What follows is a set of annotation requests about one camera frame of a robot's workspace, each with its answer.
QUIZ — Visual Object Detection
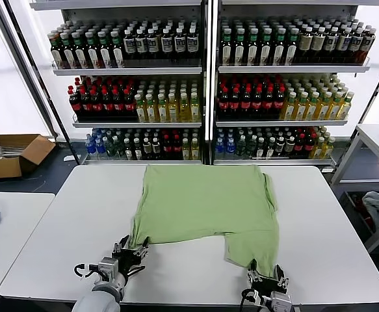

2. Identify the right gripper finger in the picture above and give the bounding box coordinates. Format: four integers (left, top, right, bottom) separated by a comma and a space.
272, 264, 290, 289
246, 259, 263, 287

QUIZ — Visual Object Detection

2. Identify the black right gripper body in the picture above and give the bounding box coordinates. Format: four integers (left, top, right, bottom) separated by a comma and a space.
247, 275, 289, 302

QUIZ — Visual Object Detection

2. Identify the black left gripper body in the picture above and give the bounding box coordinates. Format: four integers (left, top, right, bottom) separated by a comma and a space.
112, 247, 147, 278

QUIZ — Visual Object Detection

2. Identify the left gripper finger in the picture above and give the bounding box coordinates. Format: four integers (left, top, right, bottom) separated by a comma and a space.
133, 236, 151, 260
112, 234, 131, 259

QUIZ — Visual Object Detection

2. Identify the green polo shirt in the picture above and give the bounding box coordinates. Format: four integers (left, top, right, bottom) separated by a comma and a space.
129, 164, 280, 277

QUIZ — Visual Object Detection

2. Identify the dark storage bin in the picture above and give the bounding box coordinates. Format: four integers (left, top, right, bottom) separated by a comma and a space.
342, 190, 379, 243

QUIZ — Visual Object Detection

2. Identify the cola bottle red cap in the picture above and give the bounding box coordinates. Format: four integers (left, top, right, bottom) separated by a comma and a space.
67, 88, 82, 120
241, 85, 254, 120
294, 133, 305, 159
112, 87, 126, 120
264, 85, 276, 120
161, 133, 172, 161
229, 85, 242, 120
253, 85, 265, 120
101, 87, 115, 120
275, 84, 287, 119
172, 133, 181, 161
304, 133, 315, 159
78, 88, 93, 120
90, 88, 104, 120
217, 86, 230, 120
124, 87, 137, 119

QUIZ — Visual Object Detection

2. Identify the red cloth item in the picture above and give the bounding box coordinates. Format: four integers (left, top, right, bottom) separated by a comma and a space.
351, 193, 374, 230

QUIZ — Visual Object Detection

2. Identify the brown cardboard box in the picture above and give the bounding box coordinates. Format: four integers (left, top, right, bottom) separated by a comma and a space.
0, 134, 57, 180

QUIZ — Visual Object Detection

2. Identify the clear plastic packaging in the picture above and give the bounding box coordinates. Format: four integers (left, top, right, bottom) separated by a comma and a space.
0, 146, 26, 160

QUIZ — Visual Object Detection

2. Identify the grey metal shelf unit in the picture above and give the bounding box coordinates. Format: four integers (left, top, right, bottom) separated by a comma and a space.
29, 0, 210, 167
210, 0, 379, 170

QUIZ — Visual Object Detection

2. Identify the dark drink bottle green cap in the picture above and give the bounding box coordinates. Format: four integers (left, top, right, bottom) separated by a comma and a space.
110, 30, 125, 68
273, 27, 287, 65
85, 31, 101, 69
246, 27, 261, 65
233, 27, 247, 65
220, 27, 234, 65
286, 27, 300, 64
60, 31, 77, 69
73, 31, 88, 69
98, 30, 113, 68
259, 27, 274, 65
48, 32, 64, 69

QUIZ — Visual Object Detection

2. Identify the dark bottle blue white label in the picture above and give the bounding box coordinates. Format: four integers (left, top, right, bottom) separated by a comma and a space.
174, 27, 187, 60
338, 27, 354, 63
186, 27, 199, 60
325, 28, 341, 63
361, 28, 377, 64
146, 28, 159, 60
123, 28, 137, 60
135, 28, 148, 60
161, 28, 174, 60
350, 28, 366, 63

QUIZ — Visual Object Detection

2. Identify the dark bottle beige label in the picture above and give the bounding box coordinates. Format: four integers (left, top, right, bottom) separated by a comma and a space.
298, 27, 314, 63
312, 27, 328, 63

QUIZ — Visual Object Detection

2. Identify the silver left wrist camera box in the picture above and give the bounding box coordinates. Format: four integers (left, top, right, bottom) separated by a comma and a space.
98, 256, 120, 277

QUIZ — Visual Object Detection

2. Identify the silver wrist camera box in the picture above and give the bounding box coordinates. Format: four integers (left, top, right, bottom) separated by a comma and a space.
98, 256, 120, 277
269, 291, 293, 312

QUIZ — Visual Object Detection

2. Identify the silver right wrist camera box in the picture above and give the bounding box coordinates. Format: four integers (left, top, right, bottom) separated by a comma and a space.
269, 291, 293, 312

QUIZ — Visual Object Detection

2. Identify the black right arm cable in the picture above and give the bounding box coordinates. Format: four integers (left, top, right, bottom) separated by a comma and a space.
239, 287, 259, 312

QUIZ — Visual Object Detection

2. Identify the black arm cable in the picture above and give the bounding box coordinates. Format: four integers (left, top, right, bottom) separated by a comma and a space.
239, 287, 259, 312
73, 263, 102, 279

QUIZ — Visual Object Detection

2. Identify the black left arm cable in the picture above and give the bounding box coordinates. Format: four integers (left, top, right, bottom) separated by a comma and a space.
73, 263, 102, 279

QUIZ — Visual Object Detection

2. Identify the white table grey frame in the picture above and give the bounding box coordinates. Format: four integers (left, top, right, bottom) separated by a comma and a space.
330, 123, 379, 254

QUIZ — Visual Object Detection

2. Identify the black metal frame post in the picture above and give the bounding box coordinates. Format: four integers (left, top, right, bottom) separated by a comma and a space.
5, 0, 82, 163
333, 44, 379, 170

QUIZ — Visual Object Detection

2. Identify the grey metal frame post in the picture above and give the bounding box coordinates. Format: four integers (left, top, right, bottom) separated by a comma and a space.
0, 0, 59, 141

